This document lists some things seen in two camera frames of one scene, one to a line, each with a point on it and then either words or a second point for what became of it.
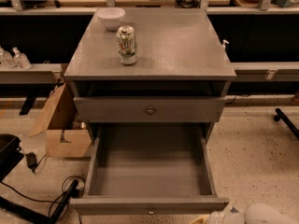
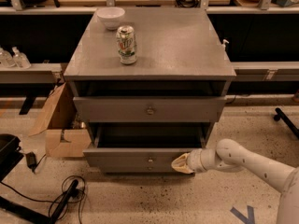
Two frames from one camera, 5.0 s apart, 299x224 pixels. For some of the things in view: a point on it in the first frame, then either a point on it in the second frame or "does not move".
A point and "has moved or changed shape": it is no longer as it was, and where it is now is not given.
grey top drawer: x=150 y=109 does not move
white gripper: x=221 y=218 → x=194 y=161
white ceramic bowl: x=111 y=17 does not move
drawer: x=150 y=169 has moved or changed shape
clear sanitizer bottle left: x=6 y=59 does not move
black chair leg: x=280 y=115 does not move
